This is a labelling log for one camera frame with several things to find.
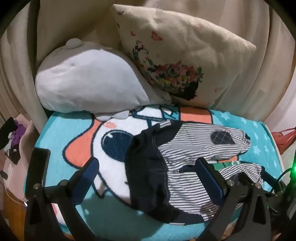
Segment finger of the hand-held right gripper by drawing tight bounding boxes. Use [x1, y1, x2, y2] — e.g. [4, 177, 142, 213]
[260, 168, 281, 189]
[238, 173, 254, 186]

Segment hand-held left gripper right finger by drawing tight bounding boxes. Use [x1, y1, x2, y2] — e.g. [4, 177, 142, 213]
[195, 158, 273, 241]

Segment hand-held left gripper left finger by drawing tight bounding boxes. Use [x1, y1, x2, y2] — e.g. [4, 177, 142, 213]
[24, 157, 100, 241]

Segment navy striped pants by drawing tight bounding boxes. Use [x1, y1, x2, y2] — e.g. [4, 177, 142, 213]
[125, 120, 266, 226]

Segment cartoon printed blanket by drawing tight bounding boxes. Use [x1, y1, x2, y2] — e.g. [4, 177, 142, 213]
[35, 104, 285, 241]

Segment red cloth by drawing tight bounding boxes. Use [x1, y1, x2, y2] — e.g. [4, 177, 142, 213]
[270, 126, 296, 154]

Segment black smartphone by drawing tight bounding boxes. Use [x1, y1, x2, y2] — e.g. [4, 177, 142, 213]
[27, 148, 51, 189]

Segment purple cloth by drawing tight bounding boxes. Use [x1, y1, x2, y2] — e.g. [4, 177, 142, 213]
[10, 122, 25, 147]

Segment grey white plush toy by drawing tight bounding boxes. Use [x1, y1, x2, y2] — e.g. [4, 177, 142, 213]
[35, 38, 173, 121]

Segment cream floral pillow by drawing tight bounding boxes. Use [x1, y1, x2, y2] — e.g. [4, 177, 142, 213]
[110, 3, 257, 108]

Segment beige curtain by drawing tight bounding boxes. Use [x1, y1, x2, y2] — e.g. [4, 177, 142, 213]
[0, 0, 296, 130]

